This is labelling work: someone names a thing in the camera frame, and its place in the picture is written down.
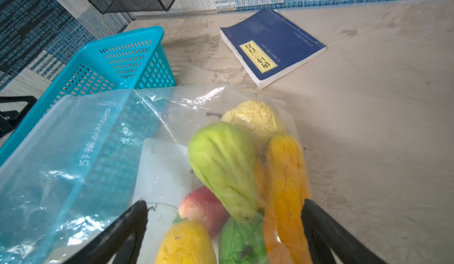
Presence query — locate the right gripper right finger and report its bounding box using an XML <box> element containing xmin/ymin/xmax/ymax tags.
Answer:
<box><xmin>301</xmin><ymin>199</ymin><xmax>385</xmax><ymax>264</ymax></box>

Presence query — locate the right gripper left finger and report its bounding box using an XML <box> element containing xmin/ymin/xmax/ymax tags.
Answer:
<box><xmin>65</xmin><ymin>200</ymin><xmax>148</xmax><ymax>264</ymax></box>

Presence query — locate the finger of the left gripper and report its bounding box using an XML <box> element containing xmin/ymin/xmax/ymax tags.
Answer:
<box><xmin>1</xmin><ymin>96</ymin><xmax>37</xmax><ymax>138</ymax></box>

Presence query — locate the yellow lemon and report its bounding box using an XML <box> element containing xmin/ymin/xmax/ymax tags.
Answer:
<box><xmin>154</xmin><ymin>221</ymin><xmax>217</xmax><ymax>264</ymax></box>

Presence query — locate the red apple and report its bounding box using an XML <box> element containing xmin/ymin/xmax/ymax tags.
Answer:
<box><xmin>178</xmin><ymin>186</ymin><xmax>230</xmax><ymax>239</ymax></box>

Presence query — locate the green lime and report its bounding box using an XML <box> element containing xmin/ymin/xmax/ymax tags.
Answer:
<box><xmin>218</xmin><ymin>213</ymin><xmax>269</xmax><ymax>264</ymax></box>

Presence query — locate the teal plastic basket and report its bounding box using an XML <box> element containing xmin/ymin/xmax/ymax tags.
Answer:
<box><xmin>1</xmin><ymin>26</ymin><xmax>176</xmax><ymax>163</ymax></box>

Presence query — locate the clear zip top bag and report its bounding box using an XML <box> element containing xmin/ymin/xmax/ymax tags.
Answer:
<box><xmin>1</xmin><ymin>86</ymin><xmax>299</xmax><ymax>264</ymax></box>

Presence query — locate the blue book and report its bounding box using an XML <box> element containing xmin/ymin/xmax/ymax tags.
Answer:
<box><xmin>221</xmin><ymin>8</ymin><xmax>327</xmax><ymax>89</ymax></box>

